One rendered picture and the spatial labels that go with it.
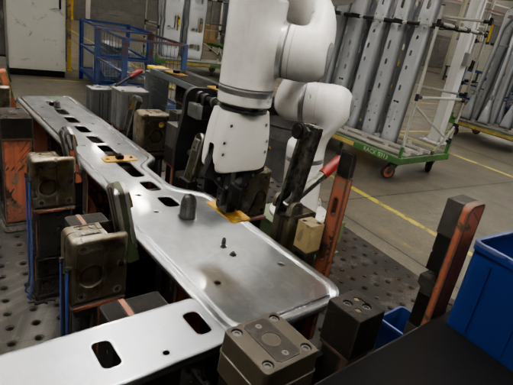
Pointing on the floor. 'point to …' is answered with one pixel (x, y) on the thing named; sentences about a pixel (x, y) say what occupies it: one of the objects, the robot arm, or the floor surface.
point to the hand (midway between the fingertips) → (229, 197)
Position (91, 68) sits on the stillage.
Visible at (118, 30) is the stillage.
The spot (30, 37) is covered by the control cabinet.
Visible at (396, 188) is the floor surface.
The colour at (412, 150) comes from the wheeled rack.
